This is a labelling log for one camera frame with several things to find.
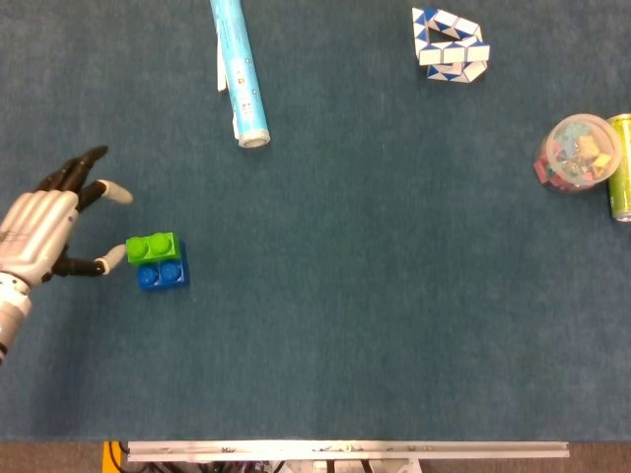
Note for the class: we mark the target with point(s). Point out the blue and white snake puzzle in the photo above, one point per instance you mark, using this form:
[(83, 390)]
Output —
[(451, 51)]

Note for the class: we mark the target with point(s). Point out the aluminium rail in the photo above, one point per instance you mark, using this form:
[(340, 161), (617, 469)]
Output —
[(345, 449)]

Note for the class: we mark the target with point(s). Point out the light blue tube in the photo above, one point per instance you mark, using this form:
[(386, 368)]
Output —
[(241, 74)]

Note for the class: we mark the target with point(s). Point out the clear jar of binder clips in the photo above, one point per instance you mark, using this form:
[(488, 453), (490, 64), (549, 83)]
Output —
[(577, 153)]

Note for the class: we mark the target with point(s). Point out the green drink can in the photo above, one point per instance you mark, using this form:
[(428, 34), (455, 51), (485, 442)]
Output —
[(620, 170)]

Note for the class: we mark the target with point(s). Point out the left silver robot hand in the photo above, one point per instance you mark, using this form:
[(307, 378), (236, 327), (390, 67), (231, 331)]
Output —
[(37, 234)]

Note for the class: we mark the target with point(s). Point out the green toy brick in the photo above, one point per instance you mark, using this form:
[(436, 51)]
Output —
[(153, 248)]

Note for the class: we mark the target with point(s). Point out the blue table mat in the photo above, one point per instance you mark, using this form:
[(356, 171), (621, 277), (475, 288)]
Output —
[(345, 295)]

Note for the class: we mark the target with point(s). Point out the blue toy brick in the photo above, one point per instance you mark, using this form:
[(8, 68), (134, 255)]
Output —
[(165, 276)]

